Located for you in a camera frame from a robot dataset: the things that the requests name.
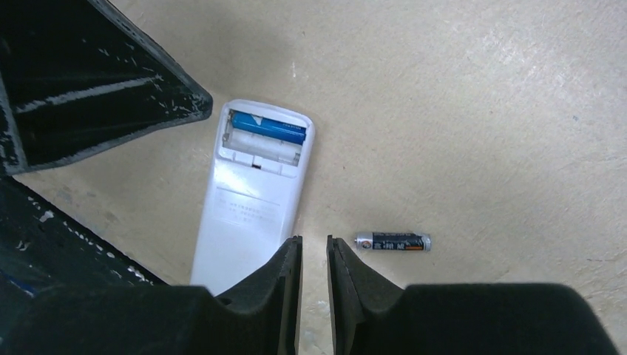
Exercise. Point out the black battery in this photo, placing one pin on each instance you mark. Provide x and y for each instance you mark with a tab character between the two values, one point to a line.
392	241

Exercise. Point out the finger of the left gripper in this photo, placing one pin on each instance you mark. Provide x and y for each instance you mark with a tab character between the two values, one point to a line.
79	78

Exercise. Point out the white remote control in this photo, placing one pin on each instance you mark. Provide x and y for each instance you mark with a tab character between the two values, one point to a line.
252	197

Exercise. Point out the blue battery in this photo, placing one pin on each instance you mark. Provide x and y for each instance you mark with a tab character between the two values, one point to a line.
269	128

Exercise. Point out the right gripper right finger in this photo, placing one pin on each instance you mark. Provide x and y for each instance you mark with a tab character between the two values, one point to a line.
372	315

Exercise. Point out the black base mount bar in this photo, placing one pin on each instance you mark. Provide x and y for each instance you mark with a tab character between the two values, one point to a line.
42	247

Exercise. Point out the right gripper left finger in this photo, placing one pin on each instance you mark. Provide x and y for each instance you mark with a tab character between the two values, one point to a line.
259	315

